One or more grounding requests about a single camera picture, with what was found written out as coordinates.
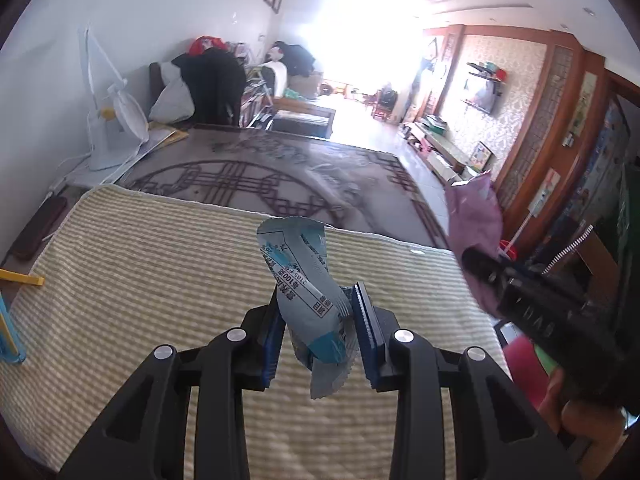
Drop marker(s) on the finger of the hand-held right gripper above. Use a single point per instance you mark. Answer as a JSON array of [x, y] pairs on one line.
[[487, 267]]

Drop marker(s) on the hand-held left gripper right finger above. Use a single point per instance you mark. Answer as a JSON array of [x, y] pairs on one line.
[[365, 332]]

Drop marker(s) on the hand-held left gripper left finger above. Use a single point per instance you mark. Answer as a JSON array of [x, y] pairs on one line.
[[270, 360]]

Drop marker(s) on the pink plastic wrapper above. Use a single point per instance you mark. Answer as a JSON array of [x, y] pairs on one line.
[[475, 215]]

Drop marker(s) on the blue white snack wrapper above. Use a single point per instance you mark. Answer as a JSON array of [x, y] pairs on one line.
[[305, 290]]

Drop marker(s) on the person's right hand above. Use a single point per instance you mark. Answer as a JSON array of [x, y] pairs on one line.
[[590, 430]]

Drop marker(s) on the small framed picture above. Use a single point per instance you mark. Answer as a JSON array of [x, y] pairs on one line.
[[481, 156]]

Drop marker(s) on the low television cabinet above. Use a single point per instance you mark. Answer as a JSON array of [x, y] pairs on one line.
[[440, 152]]

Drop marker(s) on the wooden chairs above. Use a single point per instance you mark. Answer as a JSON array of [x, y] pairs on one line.
[[386, 105]]

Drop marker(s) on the wooden coffee table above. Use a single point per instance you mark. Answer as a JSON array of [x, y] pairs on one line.
[[305, 117]]

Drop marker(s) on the blue yellow plastic toy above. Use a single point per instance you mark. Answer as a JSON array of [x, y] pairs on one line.
[[9, 330]]

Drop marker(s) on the white plastic bag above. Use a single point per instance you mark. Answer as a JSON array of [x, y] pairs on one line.
[[172, 102]]

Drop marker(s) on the black jacket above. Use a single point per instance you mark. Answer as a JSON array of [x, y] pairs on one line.
[[215, 90]]

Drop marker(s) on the white desk fan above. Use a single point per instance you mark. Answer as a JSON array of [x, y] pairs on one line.
[[117, 130]]

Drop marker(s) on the black clothes heap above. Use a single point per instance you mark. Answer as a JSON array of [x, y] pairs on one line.
[[297, 60]]

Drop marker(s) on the red cloth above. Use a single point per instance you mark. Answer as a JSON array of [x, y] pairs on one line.
[[205, 45]]

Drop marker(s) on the wall television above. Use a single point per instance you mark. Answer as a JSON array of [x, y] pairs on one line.
[[484, 94]]

